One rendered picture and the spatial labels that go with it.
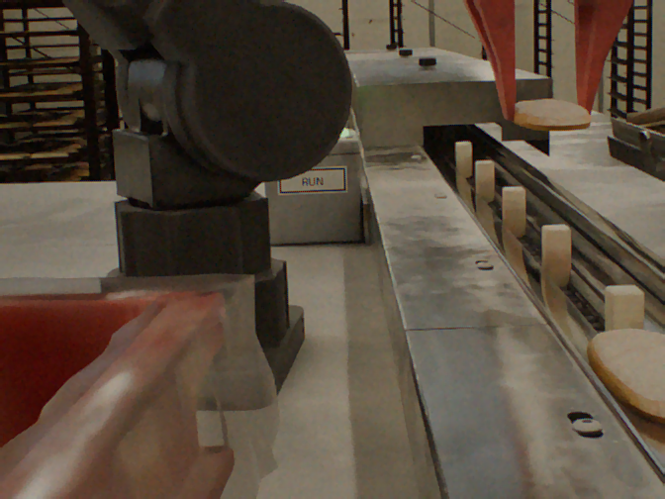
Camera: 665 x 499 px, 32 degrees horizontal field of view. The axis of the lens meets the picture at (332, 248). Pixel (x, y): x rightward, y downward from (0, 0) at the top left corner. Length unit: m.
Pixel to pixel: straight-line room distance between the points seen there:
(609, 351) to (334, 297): 0.28
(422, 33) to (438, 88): 6.57
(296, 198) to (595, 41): 0.30
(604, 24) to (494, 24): 0.06
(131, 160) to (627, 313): 0.23
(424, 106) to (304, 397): 0.61
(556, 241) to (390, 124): 0.49
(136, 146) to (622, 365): 0.24
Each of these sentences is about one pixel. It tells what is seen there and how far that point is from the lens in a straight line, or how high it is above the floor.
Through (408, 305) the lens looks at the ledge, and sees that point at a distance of 0.48.
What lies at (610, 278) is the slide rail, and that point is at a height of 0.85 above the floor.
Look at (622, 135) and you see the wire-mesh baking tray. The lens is 0.86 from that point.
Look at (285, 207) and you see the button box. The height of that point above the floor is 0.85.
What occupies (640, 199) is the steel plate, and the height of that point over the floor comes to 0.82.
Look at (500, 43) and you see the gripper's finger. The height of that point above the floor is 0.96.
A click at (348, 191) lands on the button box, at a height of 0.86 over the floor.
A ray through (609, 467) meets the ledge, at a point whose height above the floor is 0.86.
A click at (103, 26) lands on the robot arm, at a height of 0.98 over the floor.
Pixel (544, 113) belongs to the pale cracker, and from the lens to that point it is 0.59.
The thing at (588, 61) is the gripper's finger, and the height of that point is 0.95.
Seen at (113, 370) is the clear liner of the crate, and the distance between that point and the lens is 0.20.
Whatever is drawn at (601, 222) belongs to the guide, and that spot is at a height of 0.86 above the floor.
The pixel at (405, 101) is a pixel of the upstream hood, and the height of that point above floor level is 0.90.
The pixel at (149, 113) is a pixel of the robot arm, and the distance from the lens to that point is 0.53.
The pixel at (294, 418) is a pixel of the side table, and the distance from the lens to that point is 0.48.
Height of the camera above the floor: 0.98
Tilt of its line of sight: 11 degrees down
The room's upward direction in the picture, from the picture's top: 2 degrees counter-clockwise
